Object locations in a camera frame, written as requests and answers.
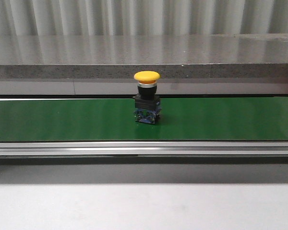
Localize green conveyor belt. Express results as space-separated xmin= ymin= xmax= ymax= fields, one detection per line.
xmin=0 ymin=97 xmax=288 ymax=158

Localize grey granite counter ledge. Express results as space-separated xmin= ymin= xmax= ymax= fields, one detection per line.
xmin=0 ymin=34 xmax=288 ymax=97

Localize white pleated curtain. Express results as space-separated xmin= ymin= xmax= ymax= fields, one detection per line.
xmin=0 ymin=0 xmax=288 ymax=35

